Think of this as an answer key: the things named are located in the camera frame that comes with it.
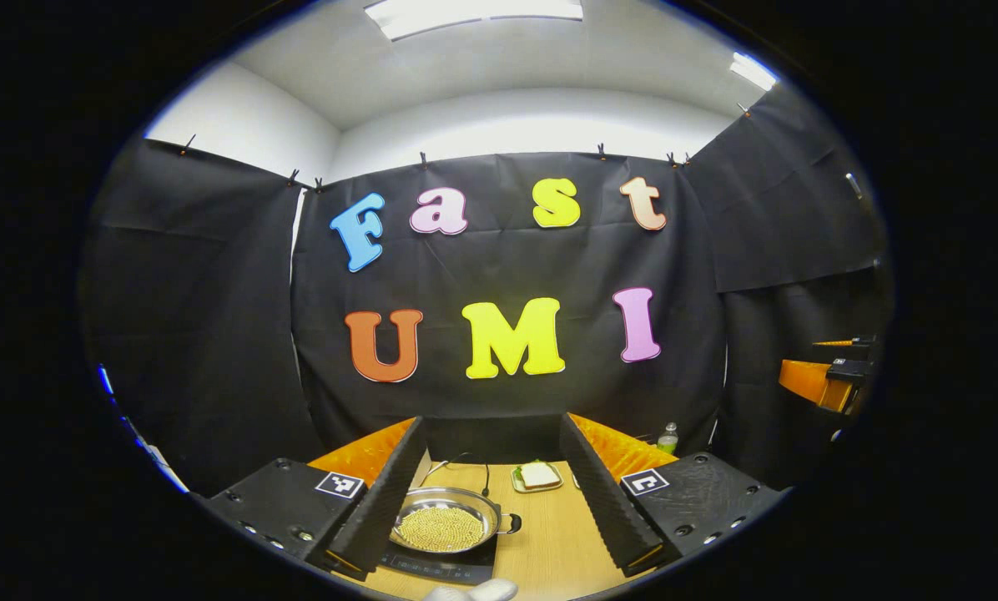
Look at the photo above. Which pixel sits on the green drink bottle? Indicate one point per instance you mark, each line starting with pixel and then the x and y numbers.
pixel 668 441

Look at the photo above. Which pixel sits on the small ceiling light panel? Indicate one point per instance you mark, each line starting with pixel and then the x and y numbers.
pixel 753 71

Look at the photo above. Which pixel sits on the pale green sandwich plate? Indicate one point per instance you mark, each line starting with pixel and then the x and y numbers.
pixel 517 482

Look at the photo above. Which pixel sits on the long ceiling light panel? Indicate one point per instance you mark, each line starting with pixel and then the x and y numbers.
pixel 474 12

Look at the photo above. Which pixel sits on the pile of yellow soybeans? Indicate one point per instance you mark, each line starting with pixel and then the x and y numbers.
pixel 441 528

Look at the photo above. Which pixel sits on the white bread sandwich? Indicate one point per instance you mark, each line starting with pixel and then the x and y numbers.
pixel 539 474

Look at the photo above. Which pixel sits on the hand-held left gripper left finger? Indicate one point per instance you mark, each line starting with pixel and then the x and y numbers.
pixel 382 509

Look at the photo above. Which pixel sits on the black induction cooktop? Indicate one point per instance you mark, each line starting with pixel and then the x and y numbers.
pixel 457 566

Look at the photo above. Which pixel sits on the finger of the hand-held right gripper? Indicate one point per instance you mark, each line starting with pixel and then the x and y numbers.
pixel 808 380
pixel 849 342

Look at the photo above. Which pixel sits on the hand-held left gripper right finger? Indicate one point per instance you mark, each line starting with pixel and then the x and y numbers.
pixel 603 509

